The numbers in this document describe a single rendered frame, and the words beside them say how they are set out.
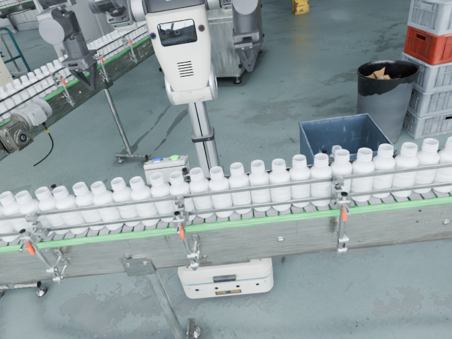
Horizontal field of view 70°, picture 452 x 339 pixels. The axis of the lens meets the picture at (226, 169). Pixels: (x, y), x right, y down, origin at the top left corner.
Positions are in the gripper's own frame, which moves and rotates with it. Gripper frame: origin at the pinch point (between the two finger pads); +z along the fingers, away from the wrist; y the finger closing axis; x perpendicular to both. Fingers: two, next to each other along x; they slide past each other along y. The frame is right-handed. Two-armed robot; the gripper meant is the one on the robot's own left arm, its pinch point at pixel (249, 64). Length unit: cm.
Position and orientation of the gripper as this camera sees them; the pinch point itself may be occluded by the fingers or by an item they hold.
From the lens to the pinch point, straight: 94.5
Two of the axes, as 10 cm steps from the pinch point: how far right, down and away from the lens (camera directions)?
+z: 1.5, 8.1, 5.6
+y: 0.0, -5.7, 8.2
